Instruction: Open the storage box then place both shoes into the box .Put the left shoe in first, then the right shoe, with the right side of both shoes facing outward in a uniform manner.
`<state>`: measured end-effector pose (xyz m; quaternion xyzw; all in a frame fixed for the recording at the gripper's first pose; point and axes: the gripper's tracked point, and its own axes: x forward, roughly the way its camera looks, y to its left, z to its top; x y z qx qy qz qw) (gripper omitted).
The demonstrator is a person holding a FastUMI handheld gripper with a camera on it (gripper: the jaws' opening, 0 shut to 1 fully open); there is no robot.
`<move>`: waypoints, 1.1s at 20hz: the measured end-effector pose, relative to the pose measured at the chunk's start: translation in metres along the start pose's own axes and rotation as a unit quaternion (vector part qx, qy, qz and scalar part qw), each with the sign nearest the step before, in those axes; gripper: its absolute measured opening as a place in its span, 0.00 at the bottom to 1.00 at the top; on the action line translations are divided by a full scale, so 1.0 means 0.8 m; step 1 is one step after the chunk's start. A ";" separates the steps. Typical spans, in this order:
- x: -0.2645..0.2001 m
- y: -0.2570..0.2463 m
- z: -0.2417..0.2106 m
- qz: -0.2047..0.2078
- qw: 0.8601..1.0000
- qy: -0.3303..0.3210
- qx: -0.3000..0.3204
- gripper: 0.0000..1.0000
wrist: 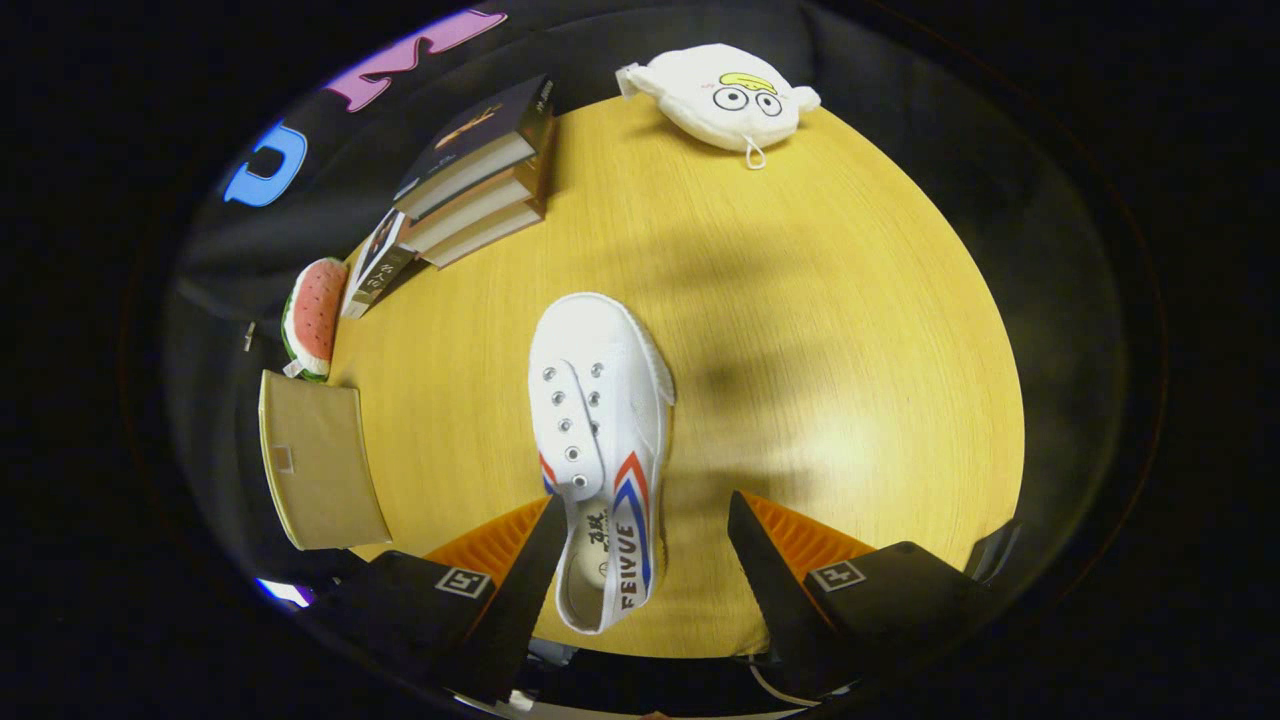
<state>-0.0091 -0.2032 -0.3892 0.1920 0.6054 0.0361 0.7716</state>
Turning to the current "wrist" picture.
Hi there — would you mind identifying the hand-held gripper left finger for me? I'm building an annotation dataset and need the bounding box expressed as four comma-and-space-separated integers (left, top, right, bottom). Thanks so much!
340, 495, 569, 706

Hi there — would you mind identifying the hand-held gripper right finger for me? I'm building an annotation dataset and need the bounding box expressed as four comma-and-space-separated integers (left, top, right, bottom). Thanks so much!
727, 490, 1001, 701

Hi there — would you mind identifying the white canvas shoe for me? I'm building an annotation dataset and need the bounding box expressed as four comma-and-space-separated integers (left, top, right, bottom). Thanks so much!
528, 292, 677, 636

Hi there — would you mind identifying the beige fabric storage box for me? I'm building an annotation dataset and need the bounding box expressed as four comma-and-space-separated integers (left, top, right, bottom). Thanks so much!
259, 370, 393, 552

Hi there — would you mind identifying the open laptop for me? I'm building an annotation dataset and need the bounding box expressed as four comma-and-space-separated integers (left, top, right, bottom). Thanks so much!
255, 577, 316, 609

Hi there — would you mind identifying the watermelon slice plush toy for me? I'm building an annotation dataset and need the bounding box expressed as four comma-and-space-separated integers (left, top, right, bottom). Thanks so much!
281, 257, 350, 382

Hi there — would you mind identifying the thin brown book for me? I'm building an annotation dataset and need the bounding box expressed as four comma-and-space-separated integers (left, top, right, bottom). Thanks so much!
420, 198, 546, 269

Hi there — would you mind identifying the white portrait cover book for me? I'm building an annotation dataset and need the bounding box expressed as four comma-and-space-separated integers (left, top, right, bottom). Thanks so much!
341, 208, 416, 320

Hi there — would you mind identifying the black cover book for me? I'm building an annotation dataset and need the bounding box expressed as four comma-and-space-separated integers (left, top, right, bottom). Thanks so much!
393, 74, 557, 221

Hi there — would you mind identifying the white plush pouch with eyes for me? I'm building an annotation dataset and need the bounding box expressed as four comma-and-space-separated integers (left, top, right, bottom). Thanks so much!
615, 43, 822, 170

